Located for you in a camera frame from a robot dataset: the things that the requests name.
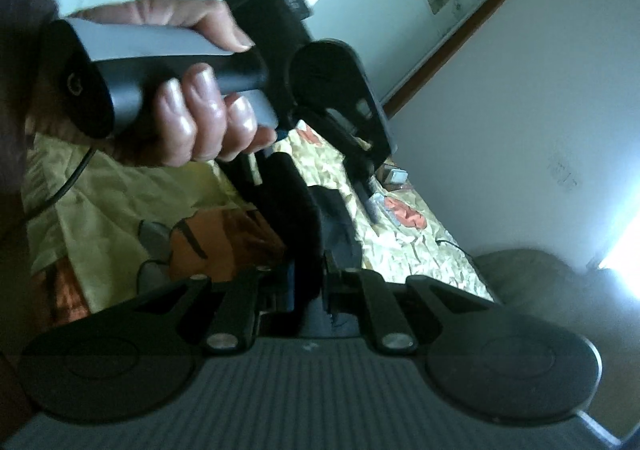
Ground black pants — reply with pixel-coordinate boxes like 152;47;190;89
299;186;362;340

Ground dark padded headboard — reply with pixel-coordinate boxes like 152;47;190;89
474;248;639;423

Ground small packaged box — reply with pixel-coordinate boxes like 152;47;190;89
375;164;411;191

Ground yellow floral bedsheet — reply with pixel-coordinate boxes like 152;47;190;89
28;125;489;331

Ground bright window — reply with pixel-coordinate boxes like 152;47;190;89
599;208;639;288

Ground brown wooden door frame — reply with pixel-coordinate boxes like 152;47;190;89
383;0;506;118

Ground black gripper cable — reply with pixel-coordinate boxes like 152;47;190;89
22;143;99;224

